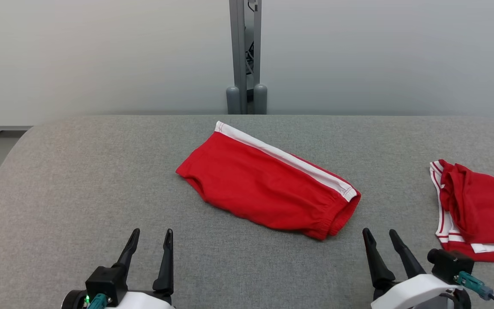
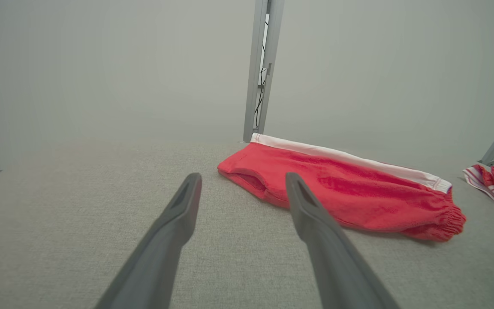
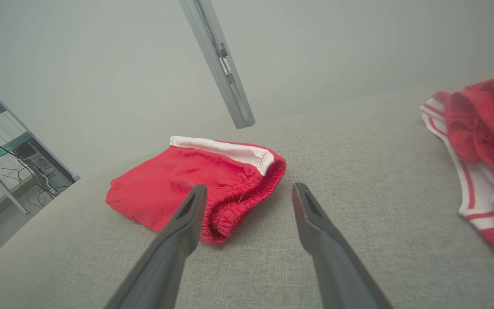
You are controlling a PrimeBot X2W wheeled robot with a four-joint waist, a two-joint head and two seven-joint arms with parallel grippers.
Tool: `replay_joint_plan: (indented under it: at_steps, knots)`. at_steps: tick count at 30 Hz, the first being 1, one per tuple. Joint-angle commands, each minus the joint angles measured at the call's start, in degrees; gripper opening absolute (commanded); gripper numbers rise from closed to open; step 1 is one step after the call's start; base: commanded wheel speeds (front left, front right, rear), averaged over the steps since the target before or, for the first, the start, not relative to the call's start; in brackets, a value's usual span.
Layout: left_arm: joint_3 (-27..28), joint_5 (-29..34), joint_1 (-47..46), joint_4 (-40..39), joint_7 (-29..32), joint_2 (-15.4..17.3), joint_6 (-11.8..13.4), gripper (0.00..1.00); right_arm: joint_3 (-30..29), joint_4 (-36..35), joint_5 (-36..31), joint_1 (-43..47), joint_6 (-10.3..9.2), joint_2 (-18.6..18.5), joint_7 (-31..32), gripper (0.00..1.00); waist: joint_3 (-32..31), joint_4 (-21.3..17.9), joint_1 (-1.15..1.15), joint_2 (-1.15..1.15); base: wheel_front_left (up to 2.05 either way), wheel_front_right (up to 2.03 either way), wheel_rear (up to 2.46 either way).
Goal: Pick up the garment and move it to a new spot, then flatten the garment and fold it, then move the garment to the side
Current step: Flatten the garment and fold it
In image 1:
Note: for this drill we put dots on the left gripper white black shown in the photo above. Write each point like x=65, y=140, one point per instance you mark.
x=144, y=300

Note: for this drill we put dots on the red shorts with white stripe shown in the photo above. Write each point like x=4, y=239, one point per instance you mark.
x=264, y=184

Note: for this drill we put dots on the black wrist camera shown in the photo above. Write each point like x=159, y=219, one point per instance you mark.
x=450, y=264
x=105, y=281

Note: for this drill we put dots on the red white-sleeved numbered jersey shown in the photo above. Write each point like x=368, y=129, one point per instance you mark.
x=483, y=206

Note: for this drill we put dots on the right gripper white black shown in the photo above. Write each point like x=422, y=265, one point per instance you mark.
x=410, y=294

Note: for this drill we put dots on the grey metal partition post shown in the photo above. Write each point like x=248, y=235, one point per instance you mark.
x=239, y=43

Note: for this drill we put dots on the grey cylindrical post foot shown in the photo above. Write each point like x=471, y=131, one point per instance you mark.
x=260, y=99
x=233, y=101

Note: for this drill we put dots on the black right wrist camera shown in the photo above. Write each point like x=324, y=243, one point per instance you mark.
x=450, y=264

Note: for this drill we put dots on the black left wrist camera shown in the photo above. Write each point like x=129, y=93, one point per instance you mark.
x=105, y=281

